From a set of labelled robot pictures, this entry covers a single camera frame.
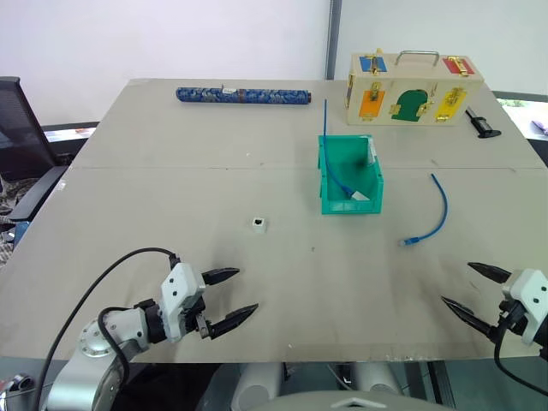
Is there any black office chair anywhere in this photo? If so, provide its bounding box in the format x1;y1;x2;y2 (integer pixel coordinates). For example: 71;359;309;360
0;76;72;224

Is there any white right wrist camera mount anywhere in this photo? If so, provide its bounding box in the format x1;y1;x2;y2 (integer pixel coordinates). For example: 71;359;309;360
501;268;548;346

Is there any white side desk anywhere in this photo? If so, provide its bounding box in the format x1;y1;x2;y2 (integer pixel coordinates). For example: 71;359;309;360
39;121;100;144

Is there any grey robot torso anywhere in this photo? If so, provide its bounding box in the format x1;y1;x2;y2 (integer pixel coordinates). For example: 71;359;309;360
263;390;436;411

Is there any dark side table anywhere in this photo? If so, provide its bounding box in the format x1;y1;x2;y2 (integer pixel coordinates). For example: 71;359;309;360
491;89;548;169

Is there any blue patterned fabric roll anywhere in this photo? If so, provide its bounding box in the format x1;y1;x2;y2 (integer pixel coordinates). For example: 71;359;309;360
174;85;312;107

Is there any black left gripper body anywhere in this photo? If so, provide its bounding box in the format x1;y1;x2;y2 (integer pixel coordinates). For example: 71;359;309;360
179;294;215;340

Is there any green plastic storage bin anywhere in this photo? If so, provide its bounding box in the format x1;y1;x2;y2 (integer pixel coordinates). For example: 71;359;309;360
316;133;385;217

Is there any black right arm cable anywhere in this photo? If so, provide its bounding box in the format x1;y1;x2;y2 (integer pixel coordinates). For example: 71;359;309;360
492;314;548;397

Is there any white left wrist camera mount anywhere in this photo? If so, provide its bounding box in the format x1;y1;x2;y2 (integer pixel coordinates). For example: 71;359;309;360
159;262;207;343

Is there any grey rounded robot leg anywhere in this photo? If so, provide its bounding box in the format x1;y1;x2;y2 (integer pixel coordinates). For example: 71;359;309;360
233;362;284;411
354;362;404;400

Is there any black caliper tool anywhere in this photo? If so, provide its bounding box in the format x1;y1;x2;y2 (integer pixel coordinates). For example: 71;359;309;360
465;105;503;140

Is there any grey vertical window post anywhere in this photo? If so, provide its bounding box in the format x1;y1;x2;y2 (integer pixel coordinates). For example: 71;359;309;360
325;0;344;80

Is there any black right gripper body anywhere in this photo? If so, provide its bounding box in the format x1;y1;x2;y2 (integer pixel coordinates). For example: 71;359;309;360
495;299;531;340

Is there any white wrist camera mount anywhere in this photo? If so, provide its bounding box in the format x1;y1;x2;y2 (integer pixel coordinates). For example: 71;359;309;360
159;262;207;343
501;268;548;346

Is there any blue ethernet cable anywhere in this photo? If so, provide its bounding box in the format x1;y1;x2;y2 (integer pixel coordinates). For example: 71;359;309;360
397;172;450;247

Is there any wooden lock puzzle box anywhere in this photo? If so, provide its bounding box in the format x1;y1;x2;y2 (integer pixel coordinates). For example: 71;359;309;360
345;48;486;127

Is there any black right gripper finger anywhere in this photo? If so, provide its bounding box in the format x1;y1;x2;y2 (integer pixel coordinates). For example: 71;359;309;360
467;261;514;284
440;295;501;343

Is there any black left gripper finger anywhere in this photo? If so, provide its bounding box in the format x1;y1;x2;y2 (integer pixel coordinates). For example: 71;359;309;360
208;302;260;341
200;267;241;288

